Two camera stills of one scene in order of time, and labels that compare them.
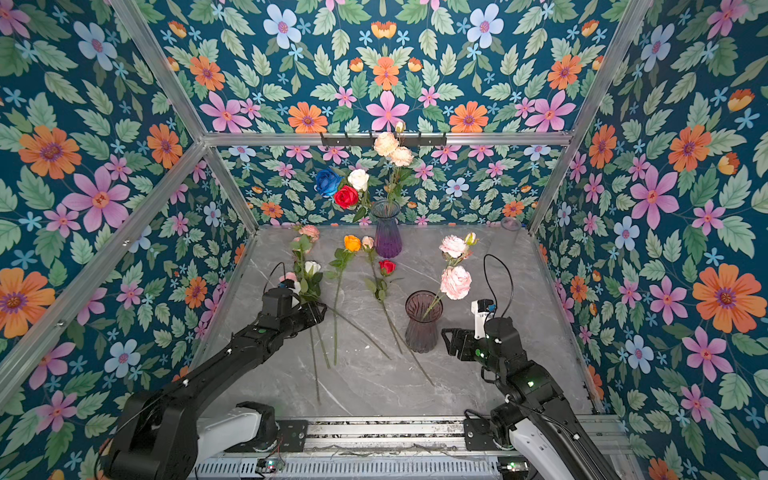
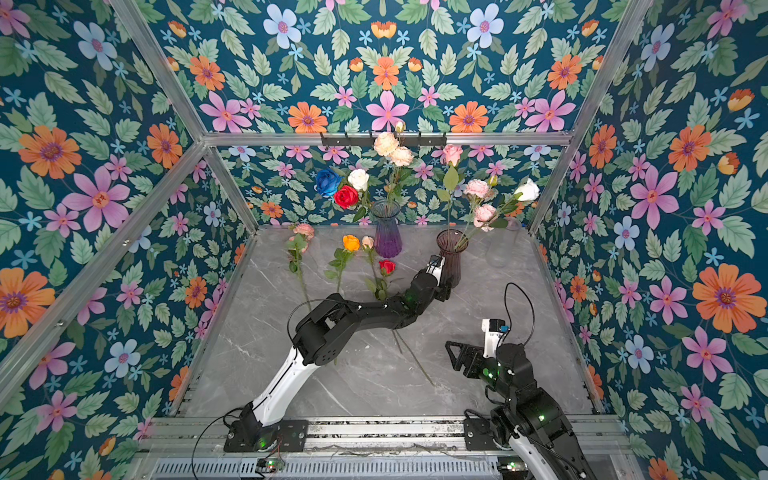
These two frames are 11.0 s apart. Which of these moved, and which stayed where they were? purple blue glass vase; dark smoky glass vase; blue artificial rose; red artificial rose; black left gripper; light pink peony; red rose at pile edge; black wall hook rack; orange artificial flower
Moved: black left gripper; light pink peony; dark smoky glass vase
Stayed: blue artificial rose; purple blue glass vase; red artificial rose; black wall hook rack; orange artificial flower; red rose at pile edge
